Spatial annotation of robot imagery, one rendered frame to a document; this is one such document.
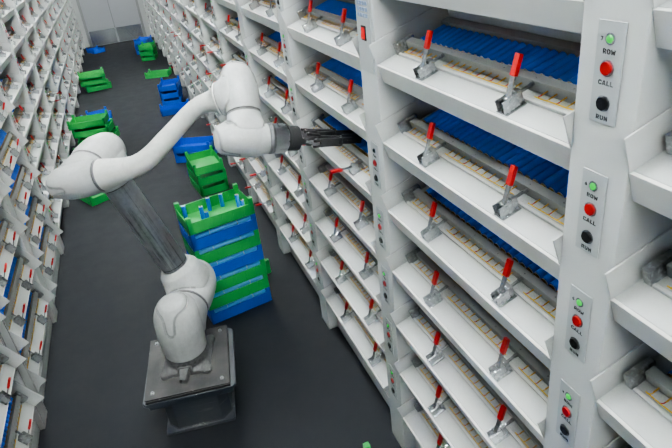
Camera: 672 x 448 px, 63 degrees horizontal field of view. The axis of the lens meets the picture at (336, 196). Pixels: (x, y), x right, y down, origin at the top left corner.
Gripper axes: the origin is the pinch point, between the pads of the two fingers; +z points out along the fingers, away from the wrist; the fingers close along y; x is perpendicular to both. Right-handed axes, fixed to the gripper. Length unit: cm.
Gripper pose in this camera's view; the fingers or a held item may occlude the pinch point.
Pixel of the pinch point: (348, 136)
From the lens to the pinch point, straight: 172.7
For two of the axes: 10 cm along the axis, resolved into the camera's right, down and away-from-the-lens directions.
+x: -0.9, 9.2, 3.8
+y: -3.7, -3.8, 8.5
